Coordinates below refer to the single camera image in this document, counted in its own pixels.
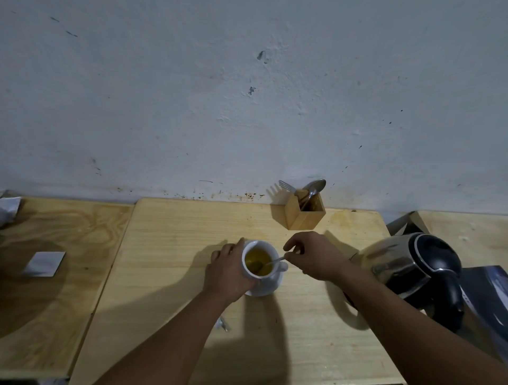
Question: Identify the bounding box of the person's right forearm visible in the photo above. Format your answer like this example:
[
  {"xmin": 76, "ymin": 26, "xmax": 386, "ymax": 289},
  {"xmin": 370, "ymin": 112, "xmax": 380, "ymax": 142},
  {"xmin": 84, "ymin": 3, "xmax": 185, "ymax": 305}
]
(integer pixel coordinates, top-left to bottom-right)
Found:
[{"xmin": 329, "ymin": 254, "xmax": 508, "ymax": 385}]

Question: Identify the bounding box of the crumpled white wrapper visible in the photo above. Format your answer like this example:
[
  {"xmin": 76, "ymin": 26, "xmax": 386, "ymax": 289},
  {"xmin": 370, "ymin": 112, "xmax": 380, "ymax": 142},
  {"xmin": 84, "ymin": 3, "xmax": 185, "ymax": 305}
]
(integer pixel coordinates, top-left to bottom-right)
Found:
[{"xmin": 0, "ymin": 190, "xmax": 23, "ymax": 229}]

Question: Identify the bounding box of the dark glossy book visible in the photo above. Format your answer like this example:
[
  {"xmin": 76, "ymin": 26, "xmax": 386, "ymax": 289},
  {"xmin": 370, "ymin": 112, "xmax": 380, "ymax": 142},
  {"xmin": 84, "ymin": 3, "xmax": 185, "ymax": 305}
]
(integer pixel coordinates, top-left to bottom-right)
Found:
[{"xmin": 460, "ymin": 264, "xmax": 508, "ymax": 364}]

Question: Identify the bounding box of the yellow tea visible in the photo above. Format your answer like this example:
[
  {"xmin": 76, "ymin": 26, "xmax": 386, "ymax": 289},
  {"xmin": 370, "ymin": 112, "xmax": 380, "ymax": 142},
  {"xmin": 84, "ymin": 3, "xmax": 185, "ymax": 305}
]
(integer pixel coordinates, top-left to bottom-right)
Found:
[{"xmin": 245, "ymin": 249, "xmax": 274, "ymax": 275}]

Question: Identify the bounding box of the metal teaspoon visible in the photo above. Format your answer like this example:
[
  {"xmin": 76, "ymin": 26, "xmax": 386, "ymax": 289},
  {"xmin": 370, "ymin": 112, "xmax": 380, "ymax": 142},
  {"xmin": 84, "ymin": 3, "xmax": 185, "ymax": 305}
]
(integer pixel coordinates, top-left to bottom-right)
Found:
[{"xmin": 254, "ymin": 256, "xmax": 288, "ymax": 274}]

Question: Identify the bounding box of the large metal spoon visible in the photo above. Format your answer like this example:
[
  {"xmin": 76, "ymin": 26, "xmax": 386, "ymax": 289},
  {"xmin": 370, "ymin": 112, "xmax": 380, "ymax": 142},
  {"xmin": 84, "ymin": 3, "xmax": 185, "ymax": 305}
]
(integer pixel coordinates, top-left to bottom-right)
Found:
[{"xmin": 300, "ymin": 179, "xmax": 327, "ymax": 211}]

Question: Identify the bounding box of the white ceramic cup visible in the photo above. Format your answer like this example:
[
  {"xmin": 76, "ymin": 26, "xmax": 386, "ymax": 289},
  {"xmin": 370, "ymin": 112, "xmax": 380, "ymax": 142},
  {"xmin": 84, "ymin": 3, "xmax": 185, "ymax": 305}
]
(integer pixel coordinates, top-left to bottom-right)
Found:
[{"xmin": 241, "ymin": 240, "xmax": 289, "ymax": 281}]

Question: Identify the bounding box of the steel electric kettle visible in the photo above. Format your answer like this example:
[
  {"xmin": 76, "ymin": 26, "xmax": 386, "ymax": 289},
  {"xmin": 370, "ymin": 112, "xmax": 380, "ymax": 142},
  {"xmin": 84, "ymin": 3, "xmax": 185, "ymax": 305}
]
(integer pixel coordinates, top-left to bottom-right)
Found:
[{"xmin": 349, "ymin": 232, "xmax": 465, "ymax": 334}]

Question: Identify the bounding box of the person's left hand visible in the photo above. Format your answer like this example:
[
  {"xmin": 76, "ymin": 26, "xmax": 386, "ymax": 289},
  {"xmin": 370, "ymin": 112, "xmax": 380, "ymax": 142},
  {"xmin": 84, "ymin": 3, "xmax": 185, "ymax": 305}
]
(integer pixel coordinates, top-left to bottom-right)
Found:
[{"xmin": 203, "ymin": 237, "xmax": 261, "ymax": 305}]

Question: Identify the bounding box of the person's left forearm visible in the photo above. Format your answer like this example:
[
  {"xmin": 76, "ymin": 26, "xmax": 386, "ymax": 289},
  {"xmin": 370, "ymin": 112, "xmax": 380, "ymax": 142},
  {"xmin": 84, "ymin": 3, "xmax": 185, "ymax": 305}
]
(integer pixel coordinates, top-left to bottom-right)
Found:
[{"xmin": 93, "ymin": 289, "xmax": 235, "ymax": 385}]

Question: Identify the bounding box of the square white paper sachet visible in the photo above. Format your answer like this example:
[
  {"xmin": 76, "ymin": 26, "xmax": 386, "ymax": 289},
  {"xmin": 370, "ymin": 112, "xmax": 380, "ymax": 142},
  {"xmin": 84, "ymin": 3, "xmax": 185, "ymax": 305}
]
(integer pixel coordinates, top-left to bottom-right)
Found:
[{"xmin": 22, "ymin": 251, "xmax": 66, "ymax": 277}]

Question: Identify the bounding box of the person's right hand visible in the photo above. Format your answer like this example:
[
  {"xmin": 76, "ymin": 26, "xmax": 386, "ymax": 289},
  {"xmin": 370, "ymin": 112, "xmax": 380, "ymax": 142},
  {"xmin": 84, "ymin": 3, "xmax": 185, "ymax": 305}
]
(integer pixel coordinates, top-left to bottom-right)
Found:
[{"xmin": 283, "ymin": 231, "xmax": 352, "ymax": 282}]

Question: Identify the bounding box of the white saucer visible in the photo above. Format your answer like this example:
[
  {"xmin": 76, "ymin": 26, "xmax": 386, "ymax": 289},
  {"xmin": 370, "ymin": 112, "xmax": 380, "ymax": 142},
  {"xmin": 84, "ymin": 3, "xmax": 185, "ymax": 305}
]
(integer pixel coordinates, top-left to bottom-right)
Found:
[{"xmin": 244, "ymin": 270, "xmax": 285, "ymax": 297}]

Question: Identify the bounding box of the wooden cutlery holder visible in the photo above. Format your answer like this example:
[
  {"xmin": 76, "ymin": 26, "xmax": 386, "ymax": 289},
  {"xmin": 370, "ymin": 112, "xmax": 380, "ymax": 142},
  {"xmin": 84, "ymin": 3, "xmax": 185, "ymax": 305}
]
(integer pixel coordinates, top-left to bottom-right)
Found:
[{"xmin": 284, "ymin": 190, "xmax": 326, "ymax": 231}]

